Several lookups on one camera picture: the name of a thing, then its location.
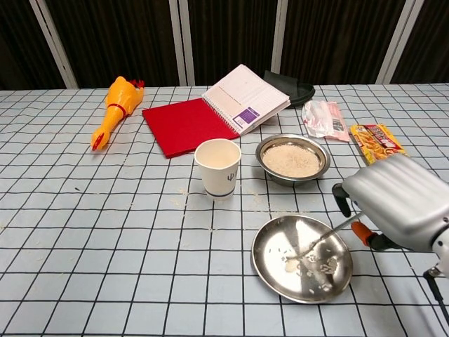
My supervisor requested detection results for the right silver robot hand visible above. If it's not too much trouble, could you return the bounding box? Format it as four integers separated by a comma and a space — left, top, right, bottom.
331, 153, 449, 252

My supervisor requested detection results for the clear plastic spoon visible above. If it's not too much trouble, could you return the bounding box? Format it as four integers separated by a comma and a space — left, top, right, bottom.
286, 212, 362, 273

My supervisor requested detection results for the steel bowl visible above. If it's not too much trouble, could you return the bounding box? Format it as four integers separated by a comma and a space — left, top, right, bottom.
255, 133, 331, 187

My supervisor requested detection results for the steel plate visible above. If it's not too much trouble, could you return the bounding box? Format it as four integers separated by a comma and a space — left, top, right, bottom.
250, 214, 354, 305

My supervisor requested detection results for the white paper cup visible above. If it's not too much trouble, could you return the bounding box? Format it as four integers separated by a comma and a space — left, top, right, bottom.
194, 138, 242, 201

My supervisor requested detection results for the yellow curry box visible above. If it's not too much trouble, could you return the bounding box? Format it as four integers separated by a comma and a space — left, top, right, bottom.
349, 123, 408, 166

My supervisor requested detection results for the white pink plastic packet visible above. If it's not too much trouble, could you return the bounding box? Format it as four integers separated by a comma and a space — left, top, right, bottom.
301, 100, 351, 143

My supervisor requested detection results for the black slipper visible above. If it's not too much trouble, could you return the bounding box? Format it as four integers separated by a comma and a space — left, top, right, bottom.
262, 70, 316, 107

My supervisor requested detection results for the red spiral notebook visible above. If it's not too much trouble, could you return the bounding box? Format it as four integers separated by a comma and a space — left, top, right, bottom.
142, 63, 292, 159

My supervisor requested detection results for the yellow rubber chicken toy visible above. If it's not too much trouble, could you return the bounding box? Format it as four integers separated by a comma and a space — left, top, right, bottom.
91, 76, 145, 152

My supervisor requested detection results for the blue checkered tablecloth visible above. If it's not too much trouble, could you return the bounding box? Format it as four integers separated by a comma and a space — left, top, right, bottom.
0, 84, 449, 337

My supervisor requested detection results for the white partition frame post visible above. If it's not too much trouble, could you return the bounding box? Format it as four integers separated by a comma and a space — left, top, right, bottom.
28, 0, 79, 89
270, 0, 299, 85
168, 0, 196, 87
375, 0, 425, 85

